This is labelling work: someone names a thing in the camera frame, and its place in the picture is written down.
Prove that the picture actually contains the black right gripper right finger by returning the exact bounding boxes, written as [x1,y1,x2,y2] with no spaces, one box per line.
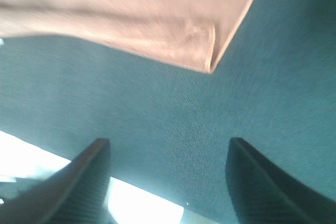
[225,137,335,223]

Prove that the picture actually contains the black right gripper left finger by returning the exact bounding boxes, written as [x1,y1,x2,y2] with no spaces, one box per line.
[1,138,116,223]

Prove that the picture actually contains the brown towel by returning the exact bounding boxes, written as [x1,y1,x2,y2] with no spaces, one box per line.
[1,0,253,73]

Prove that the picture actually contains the white plastic storage bin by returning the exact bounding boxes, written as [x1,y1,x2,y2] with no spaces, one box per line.
[1,132,184,223]

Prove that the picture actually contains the black fabric table cover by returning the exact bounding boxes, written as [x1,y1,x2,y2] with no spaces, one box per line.
[1,0,335,223]

